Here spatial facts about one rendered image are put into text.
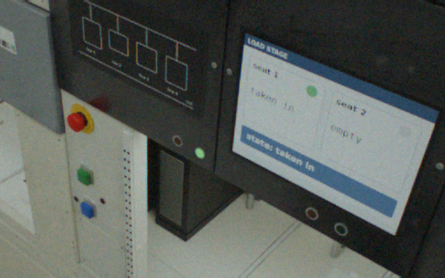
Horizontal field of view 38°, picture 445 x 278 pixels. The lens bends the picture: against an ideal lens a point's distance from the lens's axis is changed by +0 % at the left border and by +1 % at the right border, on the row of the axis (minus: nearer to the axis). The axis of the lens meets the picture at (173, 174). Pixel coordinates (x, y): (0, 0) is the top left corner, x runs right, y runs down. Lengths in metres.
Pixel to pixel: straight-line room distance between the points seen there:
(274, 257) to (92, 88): 0.73
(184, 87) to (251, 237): 0.77
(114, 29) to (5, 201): 0.90
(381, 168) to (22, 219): 1.16
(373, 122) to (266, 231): 0.93
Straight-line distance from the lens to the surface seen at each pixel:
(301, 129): 0.93
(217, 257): 1.68
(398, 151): 0.87
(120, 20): 1.09
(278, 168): 1.00
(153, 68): 1.08
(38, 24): 1.26
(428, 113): 0.83
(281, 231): 1.77
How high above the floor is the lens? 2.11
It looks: 41 degrees down
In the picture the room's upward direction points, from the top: 2 degrees clockwise
